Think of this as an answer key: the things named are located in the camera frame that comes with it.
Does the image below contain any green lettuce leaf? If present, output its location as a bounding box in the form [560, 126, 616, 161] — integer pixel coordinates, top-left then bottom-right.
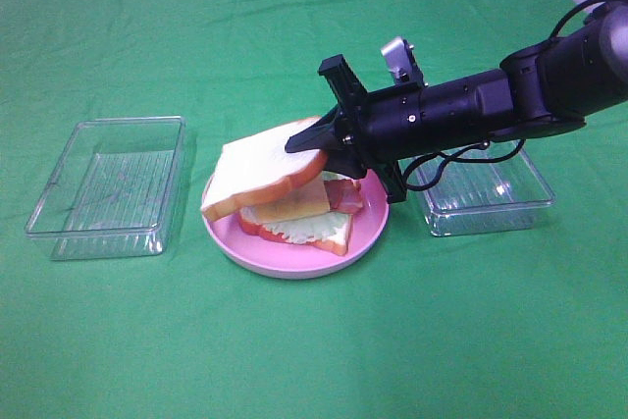
[259, 171, 352, 245]

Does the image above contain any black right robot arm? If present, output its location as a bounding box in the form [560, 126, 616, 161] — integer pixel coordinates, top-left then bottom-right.
[286, 0, 627, 203]

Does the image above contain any bread slice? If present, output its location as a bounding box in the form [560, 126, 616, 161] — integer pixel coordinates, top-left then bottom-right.
[200, 116, 327, 222]
[237, 178, 363, 257]

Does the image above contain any yellow cheese slice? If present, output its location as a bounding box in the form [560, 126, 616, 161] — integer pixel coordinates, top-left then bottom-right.
[253, 178, 330, 223]

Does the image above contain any clear left plastic tray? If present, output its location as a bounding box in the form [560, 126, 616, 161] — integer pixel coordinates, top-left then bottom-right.
[25, 116, 185, 261]

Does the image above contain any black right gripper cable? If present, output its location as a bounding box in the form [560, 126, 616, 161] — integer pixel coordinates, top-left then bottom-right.
[400, 138, 526, 193]

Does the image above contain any clear plastic tray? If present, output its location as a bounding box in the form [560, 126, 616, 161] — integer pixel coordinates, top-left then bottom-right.
[25, 116, 185, 261]
[407, 141, 555, 236]

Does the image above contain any green tablecloth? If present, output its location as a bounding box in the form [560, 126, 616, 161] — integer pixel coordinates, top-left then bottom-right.
[1, 0, 627, 418]

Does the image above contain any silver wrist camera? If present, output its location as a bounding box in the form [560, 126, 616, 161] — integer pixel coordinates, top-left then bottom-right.
[381, 36, 426, 88]

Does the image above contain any pink round plate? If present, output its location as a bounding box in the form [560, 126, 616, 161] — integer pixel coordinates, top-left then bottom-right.
[203, 171, 389, 280]

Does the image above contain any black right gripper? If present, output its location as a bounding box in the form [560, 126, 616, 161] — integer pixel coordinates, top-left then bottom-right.
[285, 55, 514, 203]

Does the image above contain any clear right plastic tray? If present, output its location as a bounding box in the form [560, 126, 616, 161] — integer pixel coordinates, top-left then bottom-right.
[407, 141, 555, 236]

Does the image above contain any bacon strip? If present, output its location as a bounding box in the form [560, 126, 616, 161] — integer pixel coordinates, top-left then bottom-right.
[324, 179, 364, 214]

